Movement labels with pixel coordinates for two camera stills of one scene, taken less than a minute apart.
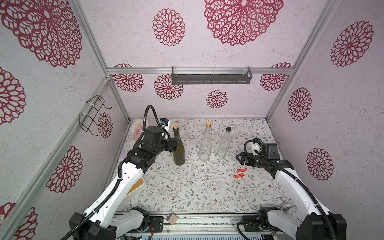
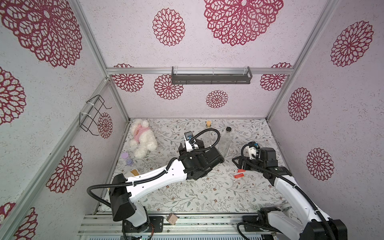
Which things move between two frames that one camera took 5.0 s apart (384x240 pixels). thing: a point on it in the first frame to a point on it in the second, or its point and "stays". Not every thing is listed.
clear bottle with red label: (224, 143) stays
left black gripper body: (165, 146) to (197, 154)
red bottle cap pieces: (238, 175) stays
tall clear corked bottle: (205, 146) stays
